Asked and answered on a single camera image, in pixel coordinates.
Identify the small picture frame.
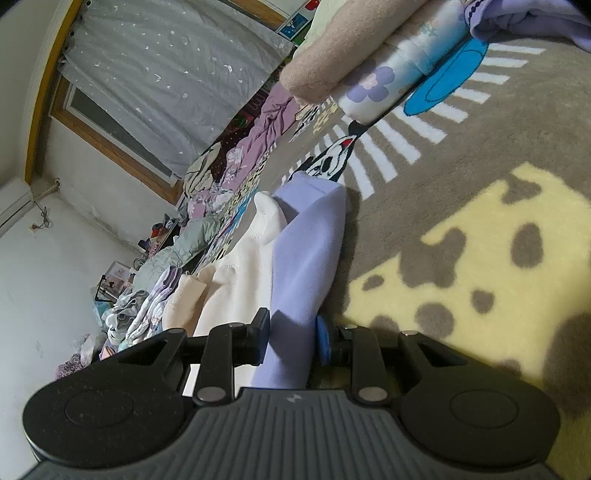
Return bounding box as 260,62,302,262
95,261,134,303

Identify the wall socket cable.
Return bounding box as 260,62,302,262
28,178,63,235

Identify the pale green jacket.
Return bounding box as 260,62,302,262
134,213,225,296

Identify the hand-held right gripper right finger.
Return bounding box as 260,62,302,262
316,314,459,404

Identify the cluttered low shelf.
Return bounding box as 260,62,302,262
139,217,182,259

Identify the white floral quilt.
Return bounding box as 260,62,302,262
336,0,478,125

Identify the cartoon print pillow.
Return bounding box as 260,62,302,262
184,138,227,204

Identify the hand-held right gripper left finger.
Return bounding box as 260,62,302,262
115,307,271,408

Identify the grey sheer curtain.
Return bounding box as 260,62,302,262
60,0,296,171

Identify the grey cartoon printed blanket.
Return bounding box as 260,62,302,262
194,28,591,462

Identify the pink folded blanket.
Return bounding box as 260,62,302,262
281,0,446,106

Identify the lavender sweatshirt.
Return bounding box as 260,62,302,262
250,172,348,389

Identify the pale yellow pillow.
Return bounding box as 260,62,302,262
305,0,356,47

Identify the white air conditioner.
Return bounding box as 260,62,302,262
0,178,34,234

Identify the pile of mixed clothes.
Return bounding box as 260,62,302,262
55,265,185,381

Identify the lavender cloth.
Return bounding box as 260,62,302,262
468,0,591,49

